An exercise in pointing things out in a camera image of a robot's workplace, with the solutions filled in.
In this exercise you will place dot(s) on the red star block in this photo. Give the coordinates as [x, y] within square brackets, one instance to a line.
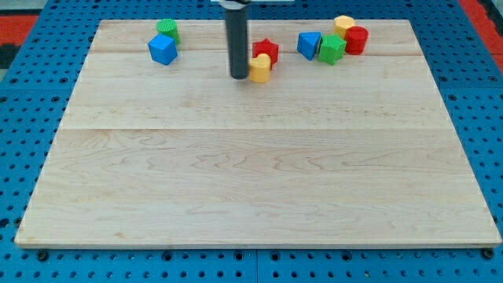
[267, 47]

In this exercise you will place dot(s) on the blue triangle block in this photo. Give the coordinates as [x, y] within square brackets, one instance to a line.
[308, 43]

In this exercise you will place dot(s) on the green star block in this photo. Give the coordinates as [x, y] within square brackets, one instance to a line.
[331, 49]

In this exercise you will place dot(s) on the yellow heart block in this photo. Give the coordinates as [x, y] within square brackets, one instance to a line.
[259, 68]

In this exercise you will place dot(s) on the light wooden board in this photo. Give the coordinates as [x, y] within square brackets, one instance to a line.
[359, 154]

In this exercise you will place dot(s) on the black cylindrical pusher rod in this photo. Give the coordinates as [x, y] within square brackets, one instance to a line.
[236, 21]

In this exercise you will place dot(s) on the blue cube block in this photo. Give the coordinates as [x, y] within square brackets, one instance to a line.
[162, 49]

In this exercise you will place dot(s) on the green cylinder block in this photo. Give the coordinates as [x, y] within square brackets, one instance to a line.
[169, 28]

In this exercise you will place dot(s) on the yellow hexagon block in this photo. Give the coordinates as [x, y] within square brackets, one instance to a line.
[341, 24]

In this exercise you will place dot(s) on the red cylinder block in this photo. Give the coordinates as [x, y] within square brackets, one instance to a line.
[356, 38]

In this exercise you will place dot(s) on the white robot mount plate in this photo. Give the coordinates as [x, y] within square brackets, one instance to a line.
[267, 2]

